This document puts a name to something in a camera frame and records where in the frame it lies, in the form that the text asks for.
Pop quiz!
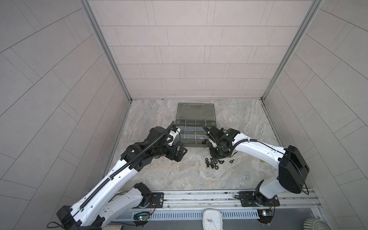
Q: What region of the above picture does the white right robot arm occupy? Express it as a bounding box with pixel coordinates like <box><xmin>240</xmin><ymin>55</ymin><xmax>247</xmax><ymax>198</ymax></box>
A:
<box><xmin>203</xmin><ymin>126</ymin><xmax>310</xmax><ymax>207</ymax></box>

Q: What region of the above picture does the white square clock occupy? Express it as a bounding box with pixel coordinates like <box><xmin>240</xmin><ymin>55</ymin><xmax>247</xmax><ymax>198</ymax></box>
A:
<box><xmin>202</xmin><ymin>209</ymin><xmax>223</xmax><ymax>230</ymax></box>

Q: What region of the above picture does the translucent grey organizer box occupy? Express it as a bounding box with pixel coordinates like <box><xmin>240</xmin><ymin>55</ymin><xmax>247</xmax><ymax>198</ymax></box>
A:
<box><xmin>175</xmin><ymin>103</ymin><xmax>217</xmax><ymax>148</ymax></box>

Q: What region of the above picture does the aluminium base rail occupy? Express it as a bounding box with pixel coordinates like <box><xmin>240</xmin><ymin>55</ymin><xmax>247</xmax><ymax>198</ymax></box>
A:
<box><xmin>156</xmin><ymin>189</ymin><xmax>322</xmax><ymax>211</ymax></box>

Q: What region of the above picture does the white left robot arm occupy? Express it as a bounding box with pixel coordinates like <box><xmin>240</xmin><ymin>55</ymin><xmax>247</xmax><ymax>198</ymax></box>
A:
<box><xmin>47</xmin><ymin>122</ymin><xmax>187</xmax><ymax>230</ymax></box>

